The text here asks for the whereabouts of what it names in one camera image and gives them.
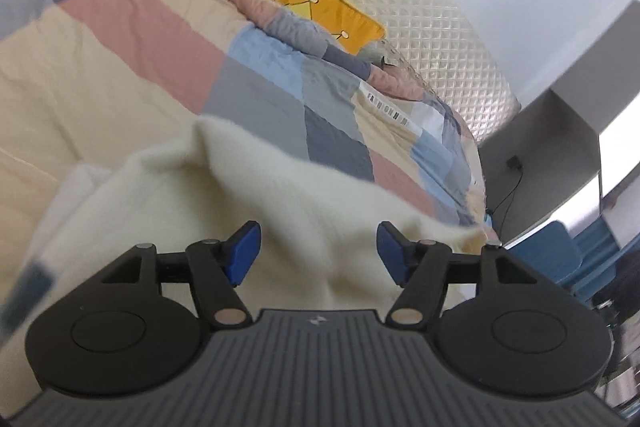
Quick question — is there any blue chair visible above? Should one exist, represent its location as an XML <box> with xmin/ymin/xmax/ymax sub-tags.
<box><xmin>509</xmin><ymin>219</ymin><xmax>584</xmax><ymax>294</ymax></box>

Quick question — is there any blue curtain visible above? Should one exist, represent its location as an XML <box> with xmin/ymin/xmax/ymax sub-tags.
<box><xmin>571</xmin><ymin>211</ymin><xmax>640</xmax><ymax>304</ymax></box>

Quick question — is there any black charger cable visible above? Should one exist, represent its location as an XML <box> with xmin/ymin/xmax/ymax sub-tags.
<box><xmin>487</xmin><ymin>167</ymin><xmax>524</xmax><ymax>216</ymax></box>

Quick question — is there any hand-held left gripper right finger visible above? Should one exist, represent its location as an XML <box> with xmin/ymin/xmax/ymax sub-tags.
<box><xmin>376</xmin><ymin>221</ymin><xmax>539</xmax><ymax>328</ymax></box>

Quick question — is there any cream striped knit sweater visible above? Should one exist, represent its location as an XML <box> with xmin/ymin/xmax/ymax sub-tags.
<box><xmin>0</xmin><ymin>114</ymin><xmax>490</xmax><ymax>339</ymax></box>

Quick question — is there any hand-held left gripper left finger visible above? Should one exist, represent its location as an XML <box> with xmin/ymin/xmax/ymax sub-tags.
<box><xmin>100</xmin><ymin>221</ymin><xmax>262</xmax><ymax>328</ymax></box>

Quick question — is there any patchwork quilt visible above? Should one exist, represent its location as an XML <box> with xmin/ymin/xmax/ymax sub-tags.
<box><xmin>0</xmin><ymin>0</ymin><xmax>502</xmax><ymax>308</ymax></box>

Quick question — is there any beige quilted headboard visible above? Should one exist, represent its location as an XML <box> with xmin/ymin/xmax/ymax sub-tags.
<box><xmin>220</xmin><ymin>0</ymin><xmax>522</xmax><ymax>148</ymax></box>

